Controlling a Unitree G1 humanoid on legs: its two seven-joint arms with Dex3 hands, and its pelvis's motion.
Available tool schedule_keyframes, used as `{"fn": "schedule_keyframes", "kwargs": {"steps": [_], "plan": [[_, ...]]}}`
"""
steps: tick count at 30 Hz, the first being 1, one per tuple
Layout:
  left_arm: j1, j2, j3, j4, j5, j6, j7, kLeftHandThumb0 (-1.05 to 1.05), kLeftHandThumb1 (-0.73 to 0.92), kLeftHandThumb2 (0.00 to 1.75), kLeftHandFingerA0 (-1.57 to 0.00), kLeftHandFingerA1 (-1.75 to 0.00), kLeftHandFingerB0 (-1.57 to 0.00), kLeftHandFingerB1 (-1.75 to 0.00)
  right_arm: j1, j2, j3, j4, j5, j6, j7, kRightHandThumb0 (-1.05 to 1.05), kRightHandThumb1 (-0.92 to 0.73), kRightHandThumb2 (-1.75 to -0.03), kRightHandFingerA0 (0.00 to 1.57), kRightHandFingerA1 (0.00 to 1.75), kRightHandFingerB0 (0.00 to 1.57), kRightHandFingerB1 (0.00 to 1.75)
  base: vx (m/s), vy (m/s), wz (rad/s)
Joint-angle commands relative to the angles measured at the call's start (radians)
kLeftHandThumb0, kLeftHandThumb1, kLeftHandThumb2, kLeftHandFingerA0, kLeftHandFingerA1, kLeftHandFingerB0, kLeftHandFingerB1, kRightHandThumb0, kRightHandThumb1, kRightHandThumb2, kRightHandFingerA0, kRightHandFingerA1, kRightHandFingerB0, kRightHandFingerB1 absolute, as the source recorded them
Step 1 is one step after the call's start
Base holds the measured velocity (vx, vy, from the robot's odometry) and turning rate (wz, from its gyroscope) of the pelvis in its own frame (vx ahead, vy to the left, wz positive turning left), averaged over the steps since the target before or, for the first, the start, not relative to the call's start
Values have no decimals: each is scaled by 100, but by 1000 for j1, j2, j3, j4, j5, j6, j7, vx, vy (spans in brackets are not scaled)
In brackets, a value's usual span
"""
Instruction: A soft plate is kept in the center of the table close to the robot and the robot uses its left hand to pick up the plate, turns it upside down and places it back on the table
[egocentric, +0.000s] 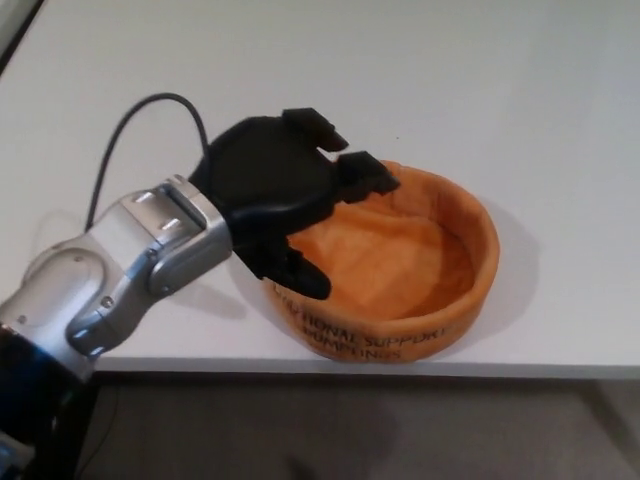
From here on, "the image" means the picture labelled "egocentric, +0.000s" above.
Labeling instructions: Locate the orange soft plush plate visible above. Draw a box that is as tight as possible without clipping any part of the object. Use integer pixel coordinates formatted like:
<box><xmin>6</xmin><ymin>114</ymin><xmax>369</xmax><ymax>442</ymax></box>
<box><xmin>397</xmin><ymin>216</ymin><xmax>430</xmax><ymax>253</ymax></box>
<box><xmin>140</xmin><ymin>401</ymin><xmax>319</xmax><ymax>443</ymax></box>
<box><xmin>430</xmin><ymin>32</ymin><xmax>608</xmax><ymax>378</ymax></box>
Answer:
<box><xmin>272</xmin><ymin>158</ymin><xmax>502</xmax><ymax>363</ymax></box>

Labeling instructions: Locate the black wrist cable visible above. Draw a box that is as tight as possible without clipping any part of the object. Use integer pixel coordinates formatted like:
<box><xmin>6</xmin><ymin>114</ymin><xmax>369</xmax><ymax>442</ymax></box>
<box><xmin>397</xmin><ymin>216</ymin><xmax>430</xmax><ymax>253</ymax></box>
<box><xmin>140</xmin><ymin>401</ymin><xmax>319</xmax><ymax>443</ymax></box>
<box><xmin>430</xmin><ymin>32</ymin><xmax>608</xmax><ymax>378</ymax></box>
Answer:
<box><xmin>85</xmin><ymin>92</ymin><xmax>212</xmax><ymax>234</ymax></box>

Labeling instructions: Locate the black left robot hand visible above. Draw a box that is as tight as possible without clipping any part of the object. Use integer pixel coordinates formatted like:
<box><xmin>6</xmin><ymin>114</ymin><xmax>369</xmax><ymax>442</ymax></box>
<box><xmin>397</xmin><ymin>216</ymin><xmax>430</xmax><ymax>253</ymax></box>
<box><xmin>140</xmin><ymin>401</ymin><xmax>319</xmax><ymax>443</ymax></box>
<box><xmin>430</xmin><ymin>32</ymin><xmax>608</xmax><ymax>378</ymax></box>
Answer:
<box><xmin>188</xmin><ymin>106</ymin><xmax>402</xmax><ymax>302</ymax></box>

